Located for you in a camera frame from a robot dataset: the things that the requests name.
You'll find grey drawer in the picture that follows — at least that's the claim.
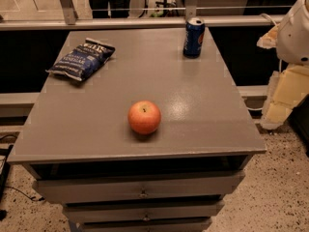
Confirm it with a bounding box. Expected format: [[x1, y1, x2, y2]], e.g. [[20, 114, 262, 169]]
[[33, 170, 245, 204], [80, 217, 211, 232], [63, 199, 224, 223]]

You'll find red apple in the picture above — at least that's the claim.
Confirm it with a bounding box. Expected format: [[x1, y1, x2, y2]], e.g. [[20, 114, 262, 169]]
[[127, 101, 161, 135]]

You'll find grey drawer cabinet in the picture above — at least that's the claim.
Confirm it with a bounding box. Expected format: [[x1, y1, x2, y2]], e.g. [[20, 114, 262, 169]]
[[9, 29, 265, 232]]

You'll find black floor cable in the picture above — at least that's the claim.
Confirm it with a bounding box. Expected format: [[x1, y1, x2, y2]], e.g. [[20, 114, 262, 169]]
[[0, 132, 46, 202]]

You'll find grey metal railing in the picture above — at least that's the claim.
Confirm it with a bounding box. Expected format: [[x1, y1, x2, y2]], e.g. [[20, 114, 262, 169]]
[[0, 0, 296, 31]]

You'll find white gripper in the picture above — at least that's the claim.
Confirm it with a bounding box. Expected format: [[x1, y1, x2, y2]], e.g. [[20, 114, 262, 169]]
[[257, 0, 309, 130]]

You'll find blue pepsi can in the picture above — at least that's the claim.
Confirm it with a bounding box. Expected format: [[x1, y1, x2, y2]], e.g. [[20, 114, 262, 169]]
[[183, 17, 205, 58]]

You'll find middle grey drawer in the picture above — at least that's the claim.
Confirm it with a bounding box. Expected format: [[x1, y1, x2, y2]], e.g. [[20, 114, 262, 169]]
[[63, 199, 224, 223]]

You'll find bottom grey drawer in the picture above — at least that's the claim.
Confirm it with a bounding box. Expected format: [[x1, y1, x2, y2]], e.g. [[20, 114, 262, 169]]
[[80, 217, 211, 232]]

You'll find top grey drawer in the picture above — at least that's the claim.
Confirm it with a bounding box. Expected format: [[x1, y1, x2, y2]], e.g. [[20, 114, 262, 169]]
[[33, 170, 245, 204]]

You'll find white cable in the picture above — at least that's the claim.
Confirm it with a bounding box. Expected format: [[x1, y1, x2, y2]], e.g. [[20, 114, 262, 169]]
[[246, 13, 284, 112]]

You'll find blue chip bag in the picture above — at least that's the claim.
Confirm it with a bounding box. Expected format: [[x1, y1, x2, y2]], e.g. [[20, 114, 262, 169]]
[[47, 38, 116, 81]]

